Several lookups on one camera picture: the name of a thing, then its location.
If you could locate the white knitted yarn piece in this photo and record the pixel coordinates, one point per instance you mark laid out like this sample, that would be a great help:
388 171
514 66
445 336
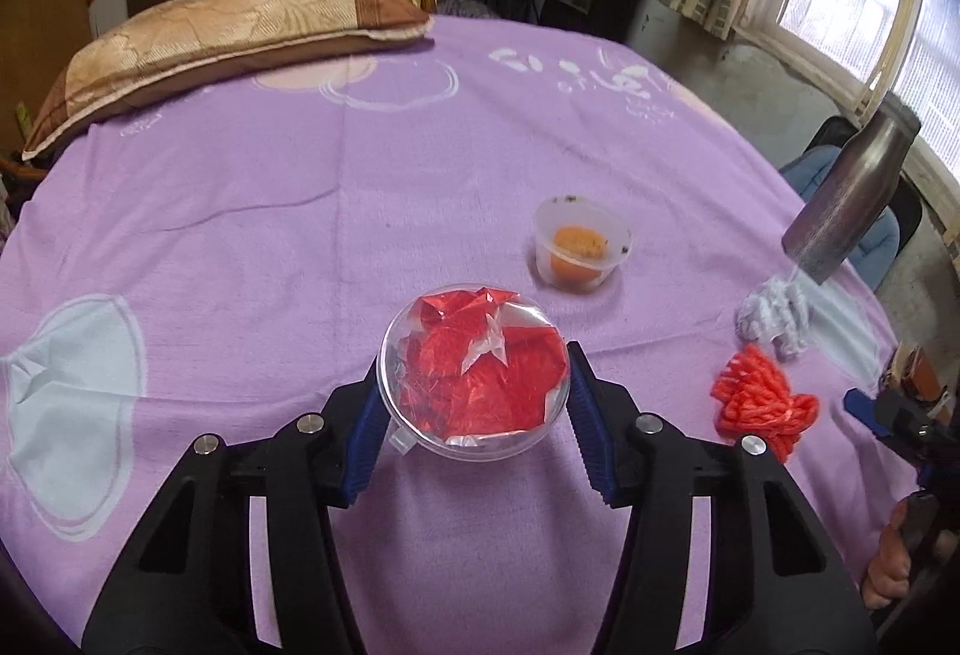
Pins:
772 321

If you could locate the brown key pouch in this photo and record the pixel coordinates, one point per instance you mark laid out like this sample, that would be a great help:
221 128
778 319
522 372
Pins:
915 370

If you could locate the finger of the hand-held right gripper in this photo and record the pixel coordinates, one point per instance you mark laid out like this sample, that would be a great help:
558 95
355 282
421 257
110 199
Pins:
861 406

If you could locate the orange food lump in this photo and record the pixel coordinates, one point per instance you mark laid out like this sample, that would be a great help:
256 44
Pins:
579 242

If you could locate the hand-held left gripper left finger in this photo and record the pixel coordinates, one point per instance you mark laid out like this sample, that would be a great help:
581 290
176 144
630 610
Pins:
360 445

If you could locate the small plastic sauce cup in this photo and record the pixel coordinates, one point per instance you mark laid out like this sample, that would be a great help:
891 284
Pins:
581 272

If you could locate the person's right hand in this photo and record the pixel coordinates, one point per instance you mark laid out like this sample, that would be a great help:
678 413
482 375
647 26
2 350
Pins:
886 565

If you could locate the clear round plastic container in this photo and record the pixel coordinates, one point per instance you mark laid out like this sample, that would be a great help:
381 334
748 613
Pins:
469 452

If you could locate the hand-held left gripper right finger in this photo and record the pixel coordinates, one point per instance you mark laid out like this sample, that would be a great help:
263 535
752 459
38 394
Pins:
592 430

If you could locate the red foil wrapper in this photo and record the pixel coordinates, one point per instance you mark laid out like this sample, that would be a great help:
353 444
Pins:
465 385

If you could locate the brown beige pillow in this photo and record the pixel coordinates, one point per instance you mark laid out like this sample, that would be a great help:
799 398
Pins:
225 32

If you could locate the red mesh net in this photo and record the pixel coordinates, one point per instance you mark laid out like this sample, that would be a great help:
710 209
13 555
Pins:
757 400

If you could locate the steel water bottle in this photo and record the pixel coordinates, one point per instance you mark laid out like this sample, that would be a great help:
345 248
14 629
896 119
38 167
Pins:
847 205

